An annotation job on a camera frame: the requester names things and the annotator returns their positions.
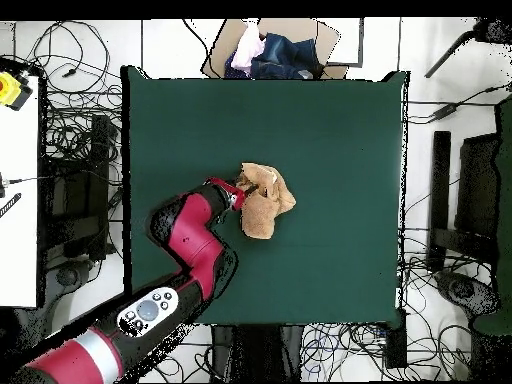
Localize dark green tablecloth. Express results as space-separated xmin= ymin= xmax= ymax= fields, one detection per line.
xmin=120 ymin=65 xmax=411 ymax=329

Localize black slotted strip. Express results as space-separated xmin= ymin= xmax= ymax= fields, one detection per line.
xmin=0 ymin=192 xmax=22 ymax=219

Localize purple dotted garment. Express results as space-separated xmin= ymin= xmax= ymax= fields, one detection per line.
xmin=223 ymin=51 xmax=252 ymax=80

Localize white desk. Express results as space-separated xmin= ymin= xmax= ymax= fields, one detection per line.
xmin=0 ymin=75 xmax=41 ymax=308

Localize dark round base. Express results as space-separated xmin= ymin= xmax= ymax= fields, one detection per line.
xmin=435 ymin=270 xmax=501 ymax=317

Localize black equipment stand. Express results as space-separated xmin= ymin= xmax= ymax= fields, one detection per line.
xmin=39 ymin=113 xmax=117 ymax=261

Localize black power strip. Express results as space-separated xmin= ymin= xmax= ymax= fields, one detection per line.
xmin=384 ymin=309 xmax=408 ymax=369

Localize cable with black adapter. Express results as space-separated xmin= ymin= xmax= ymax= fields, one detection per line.
xmin=407 ymin=81 xmax=512 ymax=125

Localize black cable tangle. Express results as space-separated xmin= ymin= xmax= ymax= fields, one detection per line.
xmin=31 ymin=19 xmax=125 ymax=169
xmin=303 ymin=231 xmax=501 ymax=383

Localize blue jeans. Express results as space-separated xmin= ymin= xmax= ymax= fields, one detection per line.
xmin=250 ymin=32 xmax=324 ymax=80

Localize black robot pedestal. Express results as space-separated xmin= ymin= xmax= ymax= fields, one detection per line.
xmin=210 ymin=323 xmax=305 ymax=383

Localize white pink garment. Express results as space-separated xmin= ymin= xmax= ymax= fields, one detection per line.
xmin=230 ymin=19 xmax=267 ymax=75

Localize tan terry towel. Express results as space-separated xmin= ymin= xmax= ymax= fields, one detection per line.
xmin=234 ymin=161 xmax=298 ymax=241

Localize cardboard box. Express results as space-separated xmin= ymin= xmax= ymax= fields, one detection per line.
xmin=200 ymin=17 xmax=350 ymax=80

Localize white board grey frame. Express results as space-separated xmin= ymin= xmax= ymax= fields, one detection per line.
xmin=319 ymin=17 xmax=365 ymax=68

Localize yellow emergency stop button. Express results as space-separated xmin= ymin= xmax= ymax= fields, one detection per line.
xmin=0 ymin=70 xmax=34 ymax=112

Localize grey round base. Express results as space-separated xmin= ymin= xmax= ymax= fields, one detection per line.
xmin=55 ymin=261 xmax=93 ymax=289

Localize black tripod leg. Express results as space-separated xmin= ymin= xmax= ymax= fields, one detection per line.
xmin=424 ymin=16 xmax=512 ymax=79

